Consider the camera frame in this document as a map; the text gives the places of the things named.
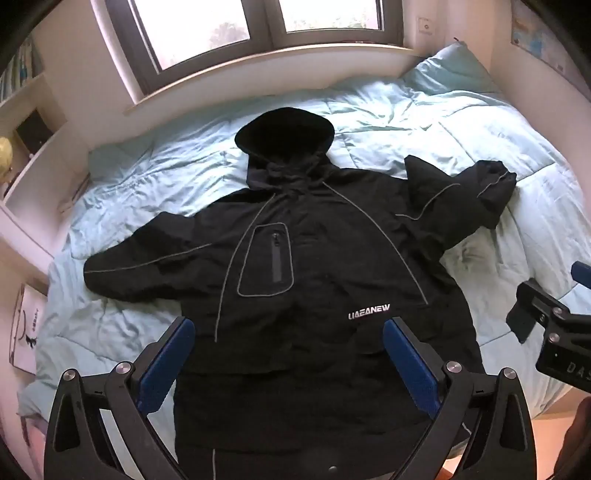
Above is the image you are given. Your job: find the row of books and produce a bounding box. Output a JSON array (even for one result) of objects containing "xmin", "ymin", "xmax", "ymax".
[{"xmin": 0, "ymin": 38, "xmax": 45, "ymax": 103}]

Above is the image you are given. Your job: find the light blue quilt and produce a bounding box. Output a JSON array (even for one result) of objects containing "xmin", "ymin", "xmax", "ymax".
[{"xmin": 18, "ymin": 76, "xmax": 591, "ymax": 421}]

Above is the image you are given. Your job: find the white paper bag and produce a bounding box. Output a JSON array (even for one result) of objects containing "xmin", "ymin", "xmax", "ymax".
[{"xmin": 9, "ymin": 284, "xmax": 48, "ymax": 373}]

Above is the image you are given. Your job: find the white window sill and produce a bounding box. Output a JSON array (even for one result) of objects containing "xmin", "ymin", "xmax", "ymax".
[{"xmin": 122, "ymin": 44, "xmax": 416, "ymax": 119}]

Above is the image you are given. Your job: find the light blue pillow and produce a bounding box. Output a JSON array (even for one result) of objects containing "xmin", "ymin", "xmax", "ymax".
[{"xmin": 401, "ymin": 44, "xmax": 502, "ymax": 96}]

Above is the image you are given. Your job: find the wall poster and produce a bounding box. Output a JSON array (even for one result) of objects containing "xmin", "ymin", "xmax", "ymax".
[{"xmin": 510, "ymin": 0, "xmax": 579, "ymax": 75}]

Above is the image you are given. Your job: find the dark framed window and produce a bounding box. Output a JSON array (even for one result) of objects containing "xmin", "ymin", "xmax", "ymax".
[{"xmin": 90, "ymin": 0, "xmax": 403, "ymax": 104}]

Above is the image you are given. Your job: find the black hooded jacket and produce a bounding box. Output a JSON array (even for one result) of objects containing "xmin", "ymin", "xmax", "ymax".
[{"xmin": 84, "ymin": 107, "xmax": 518, "ymax": 480}]

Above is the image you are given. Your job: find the white bookshelf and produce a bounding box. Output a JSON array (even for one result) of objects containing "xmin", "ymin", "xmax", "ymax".
[{"xmin": 0, "ymin": 37, "xmax": 95, "ymax": 261}]

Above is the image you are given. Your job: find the person's right forearm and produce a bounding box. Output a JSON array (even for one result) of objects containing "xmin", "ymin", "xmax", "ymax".
[{"xmin": 564, "ymin": 405, "xmax": 591, "ymax": 480}]

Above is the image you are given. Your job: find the yellow plush toy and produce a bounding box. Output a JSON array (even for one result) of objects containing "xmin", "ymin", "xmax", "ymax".
[{"xmin": 0, "ymin": 137, "xmax": 14, "ymax": 184}]

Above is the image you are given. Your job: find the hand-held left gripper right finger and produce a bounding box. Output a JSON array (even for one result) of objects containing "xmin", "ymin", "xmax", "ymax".
[{"xmin": 384, "ymin": 316, "xmax": 536, "ymax": 480}]

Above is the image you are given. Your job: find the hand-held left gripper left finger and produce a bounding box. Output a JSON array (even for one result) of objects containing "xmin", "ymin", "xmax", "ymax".
[{"xmin": 44, "ymin": 316, "xmax": 197, "ymax": 480}]

